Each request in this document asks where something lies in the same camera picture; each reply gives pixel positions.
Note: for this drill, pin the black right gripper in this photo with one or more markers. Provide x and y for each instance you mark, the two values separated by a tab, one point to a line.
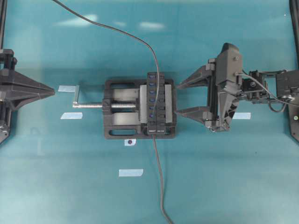
221	108

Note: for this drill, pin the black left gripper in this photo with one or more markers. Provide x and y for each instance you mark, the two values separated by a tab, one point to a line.
10	100

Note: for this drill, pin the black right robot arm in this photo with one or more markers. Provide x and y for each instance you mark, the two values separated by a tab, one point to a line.
269	87

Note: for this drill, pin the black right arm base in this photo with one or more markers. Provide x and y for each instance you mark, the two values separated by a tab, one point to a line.
294	121

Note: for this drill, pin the black multiport USB hub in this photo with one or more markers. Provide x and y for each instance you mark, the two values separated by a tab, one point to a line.
155	103

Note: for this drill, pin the blue tape strip right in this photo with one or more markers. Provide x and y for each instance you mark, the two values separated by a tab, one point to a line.
242	115

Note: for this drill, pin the blue tape strip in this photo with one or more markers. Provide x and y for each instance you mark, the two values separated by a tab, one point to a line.
72	115
242	115
130	172
66	88

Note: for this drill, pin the blue tape strip upper left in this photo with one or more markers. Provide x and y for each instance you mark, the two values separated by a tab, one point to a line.
66	88

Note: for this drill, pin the black bench vise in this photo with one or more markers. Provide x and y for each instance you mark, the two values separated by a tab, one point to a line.
132	123

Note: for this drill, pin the small dark marker sticker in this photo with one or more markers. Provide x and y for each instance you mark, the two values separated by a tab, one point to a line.
129	142

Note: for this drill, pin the blue tape strip bottom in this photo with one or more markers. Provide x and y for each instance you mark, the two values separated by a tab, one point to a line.
130	172

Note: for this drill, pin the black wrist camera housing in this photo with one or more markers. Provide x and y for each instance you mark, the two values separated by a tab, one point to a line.
228	64

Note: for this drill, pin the silver vise screw handle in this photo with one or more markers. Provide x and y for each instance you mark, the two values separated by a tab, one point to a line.
76	104

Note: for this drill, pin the black frame post left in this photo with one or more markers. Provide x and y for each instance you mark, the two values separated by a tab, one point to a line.
3	11

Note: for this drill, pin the black frame post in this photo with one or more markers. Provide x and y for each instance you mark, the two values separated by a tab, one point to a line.
294	11
3	11

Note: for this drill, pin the black frame post right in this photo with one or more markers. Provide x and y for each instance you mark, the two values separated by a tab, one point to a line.
294	11

